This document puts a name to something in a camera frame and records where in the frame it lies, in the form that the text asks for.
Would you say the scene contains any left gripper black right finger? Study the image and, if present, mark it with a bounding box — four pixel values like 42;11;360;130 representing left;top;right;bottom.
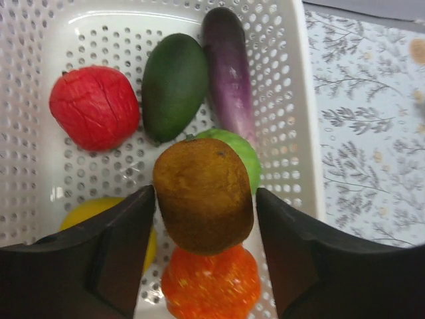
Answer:
256;188;424;318

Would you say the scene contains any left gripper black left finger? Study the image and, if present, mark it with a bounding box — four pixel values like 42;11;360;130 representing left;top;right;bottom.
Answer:
1;185;155;318

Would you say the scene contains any yellow fake lemon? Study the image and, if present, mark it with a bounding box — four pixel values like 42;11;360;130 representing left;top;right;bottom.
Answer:
59;197;157;274

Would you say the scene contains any orange fake tangerine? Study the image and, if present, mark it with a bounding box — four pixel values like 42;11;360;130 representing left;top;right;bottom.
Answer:
161;245;261;318

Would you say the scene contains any brown fake kiwi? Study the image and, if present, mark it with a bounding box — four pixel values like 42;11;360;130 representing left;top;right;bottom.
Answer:
153;138;254;255

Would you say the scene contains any red fake tomato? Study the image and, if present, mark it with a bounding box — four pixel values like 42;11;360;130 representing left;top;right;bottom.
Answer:
48;66;140;152

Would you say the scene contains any dark green fake avocado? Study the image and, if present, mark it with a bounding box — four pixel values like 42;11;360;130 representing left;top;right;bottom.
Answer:
141;33;209;145

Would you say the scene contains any purple fake eggplant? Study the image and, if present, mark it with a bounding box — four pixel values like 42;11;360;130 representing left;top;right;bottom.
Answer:
201;7;256;146

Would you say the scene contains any white perforated plastic basket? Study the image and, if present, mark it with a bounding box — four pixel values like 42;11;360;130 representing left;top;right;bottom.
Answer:
0;0;325;319

